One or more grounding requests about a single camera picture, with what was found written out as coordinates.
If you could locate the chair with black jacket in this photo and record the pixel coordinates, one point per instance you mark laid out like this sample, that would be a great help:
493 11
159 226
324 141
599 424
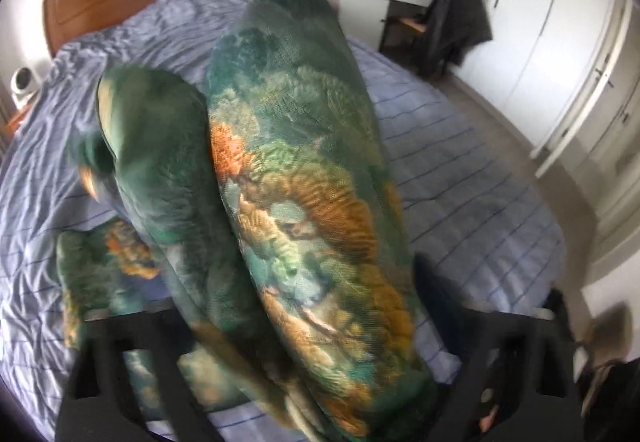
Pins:
457 22

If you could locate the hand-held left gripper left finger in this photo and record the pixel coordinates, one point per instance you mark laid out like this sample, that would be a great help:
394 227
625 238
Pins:
125 402

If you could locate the bed with striped blue sheet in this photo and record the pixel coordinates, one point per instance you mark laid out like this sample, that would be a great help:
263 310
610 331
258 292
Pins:
460 182

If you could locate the green orange printed garment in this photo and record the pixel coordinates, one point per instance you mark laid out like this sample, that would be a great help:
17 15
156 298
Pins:
300 202

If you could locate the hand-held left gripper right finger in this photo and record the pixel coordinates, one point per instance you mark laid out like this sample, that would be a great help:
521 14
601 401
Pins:
505 347

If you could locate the white wardrobe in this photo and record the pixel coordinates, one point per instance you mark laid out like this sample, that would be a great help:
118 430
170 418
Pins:
530 22

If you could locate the small white round device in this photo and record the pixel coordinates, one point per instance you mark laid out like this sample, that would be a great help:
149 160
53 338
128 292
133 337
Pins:
25 82

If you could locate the wooden chair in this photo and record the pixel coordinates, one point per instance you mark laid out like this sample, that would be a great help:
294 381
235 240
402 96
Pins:
407 25

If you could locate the brown blurred object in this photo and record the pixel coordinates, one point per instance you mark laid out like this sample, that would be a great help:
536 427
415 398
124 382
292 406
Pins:
607 337

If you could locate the white door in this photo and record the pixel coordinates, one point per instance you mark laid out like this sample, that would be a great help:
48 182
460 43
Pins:
600 87

